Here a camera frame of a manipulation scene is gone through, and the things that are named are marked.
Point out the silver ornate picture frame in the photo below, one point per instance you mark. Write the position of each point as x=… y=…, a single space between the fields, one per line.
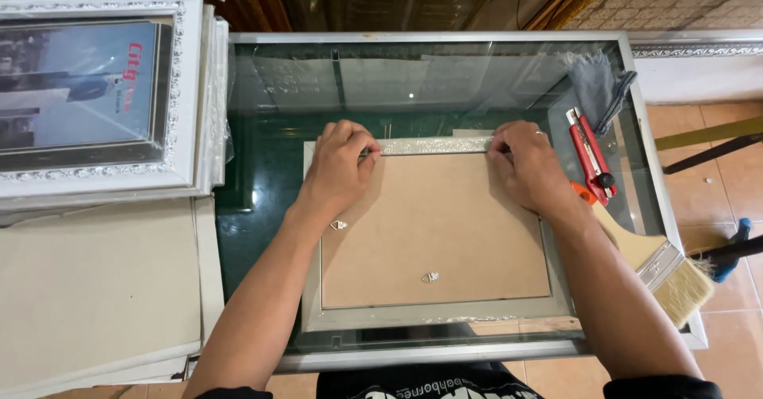
x=429 y=321

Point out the grey cloth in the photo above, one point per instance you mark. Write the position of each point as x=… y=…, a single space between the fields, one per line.
x=593 y=86

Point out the brown frame backing board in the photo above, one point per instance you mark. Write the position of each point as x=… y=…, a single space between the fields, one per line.
x=435 y=226

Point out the dark moulding strip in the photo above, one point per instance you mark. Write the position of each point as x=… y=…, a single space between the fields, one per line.
x=715 y=153

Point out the red utility knife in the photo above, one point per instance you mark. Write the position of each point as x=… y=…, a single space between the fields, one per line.
x=590 y=154

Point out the small metal triangle hanger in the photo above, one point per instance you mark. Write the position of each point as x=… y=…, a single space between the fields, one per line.
x=430 y=277
x=338 y=225

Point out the stack of white framed pictures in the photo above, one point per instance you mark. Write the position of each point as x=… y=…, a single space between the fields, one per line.
x=89 y=89

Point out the yellow moulding strip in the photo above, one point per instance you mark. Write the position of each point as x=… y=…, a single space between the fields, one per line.
x=709 y=134

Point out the person's black printed shirt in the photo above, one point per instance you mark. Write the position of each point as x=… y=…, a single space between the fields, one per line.
x=429 y=386

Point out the person's right hand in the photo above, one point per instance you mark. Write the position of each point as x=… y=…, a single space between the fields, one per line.
x=530 y=169

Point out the glass display counter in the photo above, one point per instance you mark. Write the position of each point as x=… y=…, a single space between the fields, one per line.
x=268 y=208

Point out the white frame with silver trim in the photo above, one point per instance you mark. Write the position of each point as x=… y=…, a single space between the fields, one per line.
x=697 y=71

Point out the stack of grey cardboard sheets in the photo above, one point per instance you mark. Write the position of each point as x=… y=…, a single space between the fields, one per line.
x=101 y=280

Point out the person's left hand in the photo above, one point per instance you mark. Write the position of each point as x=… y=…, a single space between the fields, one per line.
x=337 y=166

